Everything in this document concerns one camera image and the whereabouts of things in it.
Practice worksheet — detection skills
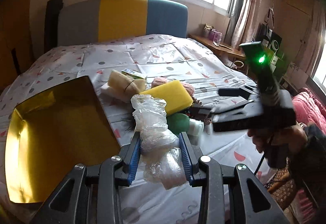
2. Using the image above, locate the clear plastic bag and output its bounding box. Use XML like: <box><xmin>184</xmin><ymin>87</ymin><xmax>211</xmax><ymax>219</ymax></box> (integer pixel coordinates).
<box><xmin>131</xmin><ymin>95</ymin><xmax>186</xmax><ymax>190</ymax></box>

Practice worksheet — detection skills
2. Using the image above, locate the green silicone travel bottle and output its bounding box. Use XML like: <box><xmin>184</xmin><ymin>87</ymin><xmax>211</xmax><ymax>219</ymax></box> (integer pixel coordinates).
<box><xmin>166</xmin><ymin>113</ymin><xmax>204</xmax><ymax>137</ymax></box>

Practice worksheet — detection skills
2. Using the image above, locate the yellow sponge block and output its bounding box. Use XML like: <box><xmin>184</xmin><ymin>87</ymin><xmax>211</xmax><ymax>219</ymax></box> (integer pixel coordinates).
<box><xmin>140</xmin><ymin>86</ymin><xmax>193</xmax><ymax>115</ymax></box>

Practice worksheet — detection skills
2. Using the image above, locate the dark patterned sleeve forearm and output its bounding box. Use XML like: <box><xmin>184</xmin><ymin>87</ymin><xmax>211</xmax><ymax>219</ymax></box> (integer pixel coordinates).
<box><xmin>290</xmin><ymin>125</ymin><xmax>325</xmax><ymax>216</ymax></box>

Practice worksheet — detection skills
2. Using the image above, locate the right hand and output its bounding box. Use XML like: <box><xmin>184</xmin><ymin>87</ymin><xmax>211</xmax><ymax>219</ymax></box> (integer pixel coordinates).
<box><xmin>248</xmin><ymin>123</ymin><xmax>308</xmax><ymax>155</ymax></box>

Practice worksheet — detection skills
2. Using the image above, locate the pink blanket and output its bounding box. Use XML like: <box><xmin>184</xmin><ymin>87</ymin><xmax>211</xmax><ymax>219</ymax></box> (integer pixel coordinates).
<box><xmin>292</xmin><ymin>87</ymin><xmax>326</xmax><ymax>134</ymax></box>

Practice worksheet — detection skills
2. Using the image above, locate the black beaded hair wig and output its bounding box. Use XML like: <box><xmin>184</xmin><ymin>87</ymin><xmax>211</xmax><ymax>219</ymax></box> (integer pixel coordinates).
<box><xmin>131</xmin><ymin>95</ymin><xmax>210</xmax><ymax>133</ymax></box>

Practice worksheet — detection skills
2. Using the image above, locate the beige rolled cloth bundle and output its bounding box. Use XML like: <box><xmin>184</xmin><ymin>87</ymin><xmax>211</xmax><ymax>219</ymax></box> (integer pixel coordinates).
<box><xmin>108</xmin><ymin>70</ymin><xmax>146</xmax><ymax>100</ymax></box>

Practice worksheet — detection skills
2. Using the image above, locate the wooden side table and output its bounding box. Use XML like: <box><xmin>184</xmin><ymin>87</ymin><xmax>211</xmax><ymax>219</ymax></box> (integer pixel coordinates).
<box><xmin>188</xmin><ymin>34</ymin><xmax>245</xmax><ymax>61</ymax></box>

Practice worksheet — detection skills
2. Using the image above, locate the pink yarn skein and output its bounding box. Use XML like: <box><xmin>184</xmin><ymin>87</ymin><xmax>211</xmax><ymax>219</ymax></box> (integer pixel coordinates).
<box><xmin>151</xmin><ymin>77</ymin><xmax>195</xmax><ymax>97</ymax></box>

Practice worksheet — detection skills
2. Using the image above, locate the small green white carton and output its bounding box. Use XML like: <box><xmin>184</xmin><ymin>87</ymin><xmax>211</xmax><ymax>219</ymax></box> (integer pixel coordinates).
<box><xmin>121</xmin><ymin>69</ymin><xmax>147</xmax><ymax>80</ymax></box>

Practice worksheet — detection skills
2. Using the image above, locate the gold maroon tray box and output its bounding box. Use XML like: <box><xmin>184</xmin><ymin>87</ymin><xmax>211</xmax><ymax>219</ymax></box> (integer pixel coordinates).
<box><xmin>4</xmin><ymin>76</ymin><xmax>120</xmax><ymax>204</ymax></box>

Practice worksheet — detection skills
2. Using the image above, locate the floral window curtain right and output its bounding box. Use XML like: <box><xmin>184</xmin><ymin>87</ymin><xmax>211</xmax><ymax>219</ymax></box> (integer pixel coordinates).
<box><xmin>225</xmin><ymin>0</ymin><xmax>261</xmax><ymax>49</ymax></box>

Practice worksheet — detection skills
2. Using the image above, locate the purple box on table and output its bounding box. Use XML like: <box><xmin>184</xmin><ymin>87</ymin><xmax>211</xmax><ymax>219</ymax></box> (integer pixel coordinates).
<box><xmin>208</xmin><ymin>29</ymin><xmax>222</xmax><ymax>43</ymax></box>

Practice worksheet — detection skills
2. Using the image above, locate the patterned white bed sheet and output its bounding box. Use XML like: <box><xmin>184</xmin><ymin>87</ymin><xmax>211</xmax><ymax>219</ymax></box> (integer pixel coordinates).
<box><xmin>0</xmin><ymin>33</ymin><xmax>271</xmax><ymax>224</ymax></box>

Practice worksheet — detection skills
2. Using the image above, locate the grey yellow blue headboard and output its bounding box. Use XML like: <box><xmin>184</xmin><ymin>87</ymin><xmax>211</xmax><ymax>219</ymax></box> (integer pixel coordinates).
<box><xmin>57</xmin><ymin>0</ymin><xmax>188</xmax><ymax>46</ymax></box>

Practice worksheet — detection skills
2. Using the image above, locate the black cable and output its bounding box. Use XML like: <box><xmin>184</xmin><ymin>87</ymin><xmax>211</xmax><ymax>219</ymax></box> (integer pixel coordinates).
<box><xmin>253</xmin><ymin>134</ymin><xmax>276</xmax><ymax>176</ymax></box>

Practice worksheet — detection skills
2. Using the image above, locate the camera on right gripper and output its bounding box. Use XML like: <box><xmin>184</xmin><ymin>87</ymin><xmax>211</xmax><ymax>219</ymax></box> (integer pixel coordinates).
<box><xmin>239</xmin><ymin>42</ymin><xmax>280</xmax><ymax>106</ymax></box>

